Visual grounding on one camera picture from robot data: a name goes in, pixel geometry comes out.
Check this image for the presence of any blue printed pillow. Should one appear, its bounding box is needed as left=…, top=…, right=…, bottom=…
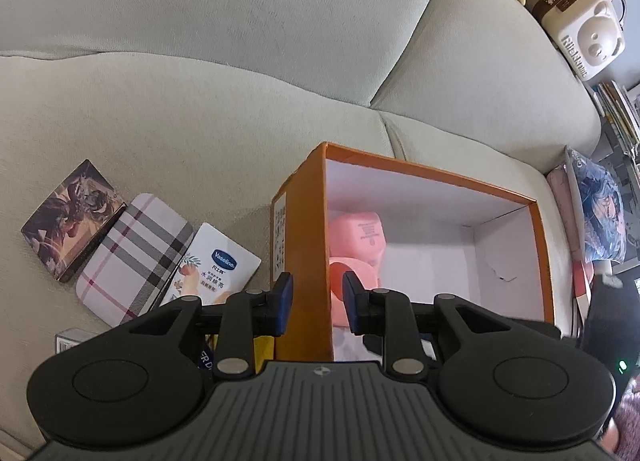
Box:
left=565, top=145, right=627, bottom=263

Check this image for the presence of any orange cardboard box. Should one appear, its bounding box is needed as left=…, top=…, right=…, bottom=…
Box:
left=271, top=142, right=556, bottom=362

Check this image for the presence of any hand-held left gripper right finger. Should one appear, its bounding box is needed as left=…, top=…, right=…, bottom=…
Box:
left=342, top=271, right=561, bottom=382

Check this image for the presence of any dark spray can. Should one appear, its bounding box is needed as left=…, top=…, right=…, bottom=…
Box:
left=197, top=341, right=217, bottom=373

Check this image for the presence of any plaid case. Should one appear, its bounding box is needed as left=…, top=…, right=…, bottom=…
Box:
left=76, top=192, right=195, bottom=328

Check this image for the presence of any illustrated card box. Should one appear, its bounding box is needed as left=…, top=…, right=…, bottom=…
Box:
left=21, top=159, right=128, bottom=283

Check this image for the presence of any pink heart-shaped bottle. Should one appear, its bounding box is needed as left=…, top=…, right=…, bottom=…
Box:
left=327, top=211, right=386, bottom=263

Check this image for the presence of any blue and white small box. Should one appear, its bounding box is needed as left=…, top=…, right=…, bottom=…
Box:
left=55, top=327, right=101, bottom=354

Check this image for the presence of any cream panda case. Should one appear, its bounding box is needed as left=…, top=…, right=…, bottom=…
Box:
left=525, top=0, right=627, bottom=82

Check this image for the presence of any pink pump bottle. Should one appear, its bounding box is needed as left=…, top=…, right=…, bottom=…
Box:
left=327, top=256, right=382, bottom=328

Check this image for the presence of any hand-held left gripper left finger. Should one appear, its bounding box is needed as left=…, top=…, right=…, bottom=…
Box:
left=129, top=272, right=294, bottom=382

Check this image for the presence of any stack of books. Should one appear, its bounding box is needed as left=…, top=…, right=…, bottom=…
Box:
left=592, top=81, right=640, bottom=154

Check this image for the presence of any yellow tape measure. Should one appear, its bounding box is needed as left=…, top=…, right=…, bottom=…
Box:
left=206, top=334, right=275, bottom=374

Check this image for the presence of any beige sofa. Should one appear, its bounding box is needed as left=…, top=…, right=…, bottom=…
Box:
left=0, top=0, right=603, bottom=461

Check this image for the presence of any white lotion tube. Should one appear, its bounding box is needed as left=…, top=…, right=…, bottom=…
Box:
left=160, top=222, right=262, bottom=312

